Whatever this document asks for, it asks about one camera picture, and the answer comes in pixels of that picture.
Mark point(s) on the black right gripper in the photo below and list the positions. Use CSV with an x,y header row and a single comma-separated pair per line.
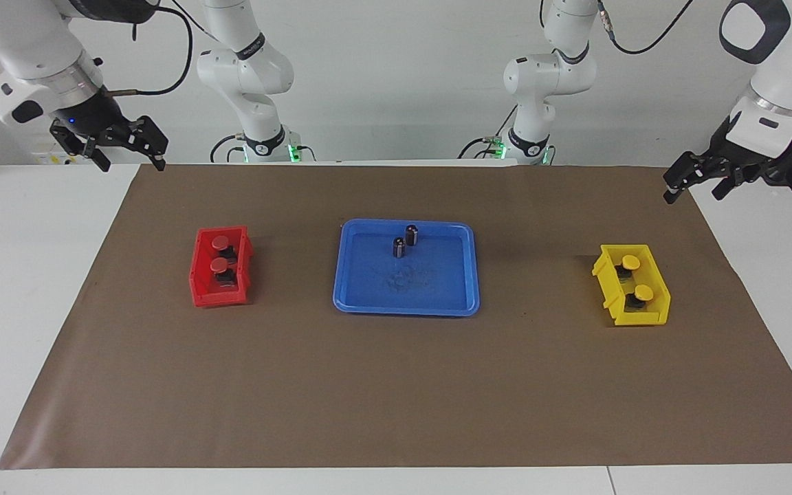
x,y
90,117

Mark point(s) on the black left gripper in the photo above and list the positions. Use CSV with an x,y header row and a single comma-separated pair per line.
x,y
740,155

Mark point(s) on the yellow push button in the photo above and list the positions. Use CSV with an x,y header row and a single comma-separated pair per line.
x,y
630,261
643,294

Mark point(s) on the red push button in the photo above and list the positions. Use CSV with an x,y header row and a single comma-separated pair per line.
x,y
221,242
218,265

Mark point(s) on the blue plastic tray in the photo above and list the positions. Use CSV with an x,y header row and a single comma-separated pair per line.
x,y
430,289

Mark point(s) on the white power strip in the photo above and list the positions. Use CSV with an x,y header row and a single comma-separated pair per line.
x,y
42,158

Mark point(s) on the yellow plastic bin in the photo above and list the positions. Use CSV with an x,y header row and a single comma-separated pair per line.
x,y
654,316

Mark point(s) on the red plastic bin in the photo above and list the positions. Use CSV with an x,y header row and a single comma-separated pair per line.
x,y
203,289

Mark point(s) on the black cylinder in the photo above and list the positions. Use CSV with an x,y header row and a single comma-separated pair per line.
x,y
399,247
412,234

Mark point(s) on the brown paper mat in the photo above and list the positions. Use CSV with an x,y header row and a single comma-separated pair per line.
x,y
396,385

